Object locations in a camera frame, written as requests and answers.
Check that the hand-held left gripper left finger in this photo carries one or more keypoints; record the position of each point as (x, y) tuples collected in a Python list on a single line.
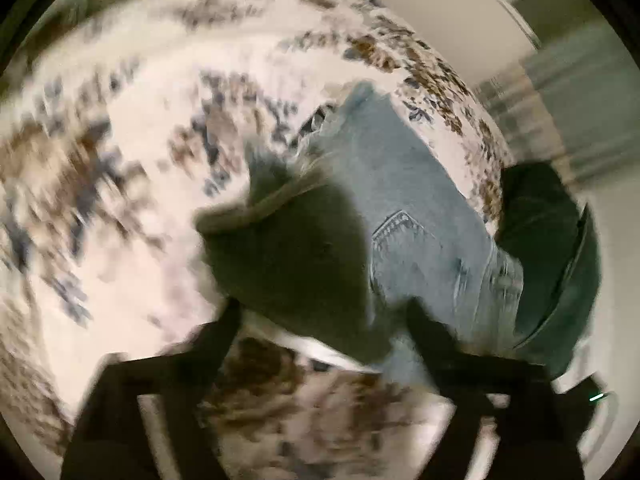
[(220, 330)]

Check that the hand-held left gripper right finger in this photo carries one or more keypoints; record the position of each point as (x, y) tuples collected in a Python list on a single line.
[(431, 336)]

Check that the dark green pants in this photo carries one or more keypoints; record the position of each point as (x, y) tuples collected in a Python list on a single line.
[(295, 270)]

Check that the light blue jeans pants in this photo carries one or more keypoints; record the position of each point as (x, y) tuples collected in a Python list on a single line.
[(415, 185)]

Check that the floral printed bed sheet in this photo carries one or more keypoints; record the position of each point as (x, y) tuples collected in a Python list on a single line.
[(150, 210)]

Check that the dark green cloth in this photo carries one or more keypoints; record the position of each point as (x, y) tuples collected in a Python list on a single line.
[(545, 240)]

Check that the grey striped panel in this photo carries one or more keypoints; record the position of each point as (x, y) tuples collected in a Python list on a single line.
[(575, 105)]

